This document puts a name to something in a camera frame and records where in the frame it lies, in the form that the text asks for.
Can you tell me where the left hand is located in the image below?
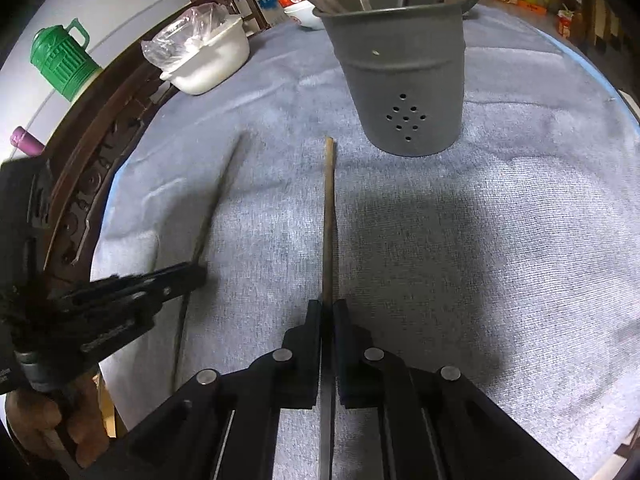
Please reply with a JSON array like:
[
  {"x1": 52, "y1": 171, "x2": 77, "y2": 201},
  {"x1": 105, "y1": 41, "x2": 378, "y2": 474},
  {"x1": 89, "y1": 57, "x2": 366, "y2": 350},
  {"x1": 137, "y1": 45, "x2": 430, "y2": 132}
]
[{"x1": 6, "y1": 374, "x2": 110, "y2": 468}]

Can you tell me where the grey table cloth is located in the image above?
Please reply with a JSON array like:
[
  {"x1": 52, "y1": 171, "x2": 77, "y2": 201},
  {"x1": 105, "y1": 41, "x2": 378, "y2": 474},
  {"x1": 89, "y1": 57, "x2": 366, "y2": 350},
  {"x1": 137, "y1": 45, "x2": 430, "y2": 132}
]
[{"x1": 92, "y1": 6, "x2": 639, "y2": 479}]

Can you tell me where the dark carved wooden chair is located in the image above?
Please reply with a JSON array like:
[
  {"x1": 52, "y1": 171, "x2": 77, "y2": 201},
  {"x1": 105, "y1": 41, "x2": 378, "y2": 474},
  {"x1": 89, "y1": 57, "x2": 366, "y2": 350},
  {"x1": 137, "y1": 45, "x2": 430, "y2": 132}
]
[{"x1": 41, "y1": 0, "x2": 271, "y2": 291}]

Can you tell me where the green plastic thermos jug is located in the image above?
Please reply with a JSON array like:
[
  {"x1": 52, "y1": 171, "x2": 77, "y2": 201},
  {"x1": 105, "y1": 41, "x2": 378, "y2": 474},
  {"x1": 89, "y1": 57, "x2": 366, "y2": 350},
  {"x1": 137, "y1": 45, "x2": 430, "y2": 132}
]
[{"x1": 29, "y1": 18, "x2": 102, "y2": 102}]

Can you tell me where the white ceramic pot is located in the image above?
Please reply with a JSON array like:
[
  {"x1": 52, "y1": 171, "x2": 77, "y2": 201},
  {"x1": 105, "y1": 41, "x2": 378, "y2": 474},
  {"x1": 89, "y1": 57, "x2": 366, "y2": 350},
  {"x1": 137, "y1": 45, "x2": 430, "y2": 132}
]
[{"x1": 160, "y1": 18, "x2": 250, "y2": 96}]

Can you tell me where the clear plastic bag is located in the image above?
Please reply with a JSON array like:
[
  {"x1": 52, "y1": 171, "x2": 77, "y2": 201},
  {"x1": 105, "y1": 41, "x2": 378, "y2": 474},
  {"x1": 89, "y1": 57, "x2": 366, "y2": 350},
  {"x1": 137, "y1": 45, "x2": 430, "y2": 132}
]
[{"x1": 141, "y1": 3, "x2": 231, "y2": 72}]

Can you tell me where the grey metal utensil holder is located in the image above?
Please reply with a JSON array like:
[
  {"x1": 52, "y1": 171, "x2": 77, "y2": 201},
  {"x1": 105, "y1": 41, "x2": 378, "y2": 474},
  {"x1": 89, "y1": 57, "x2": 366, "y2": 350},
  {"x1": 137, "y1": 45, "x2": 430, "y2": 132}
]
[{"x1": 317, "y1": 0, "x2": 472, "y2": 157}]

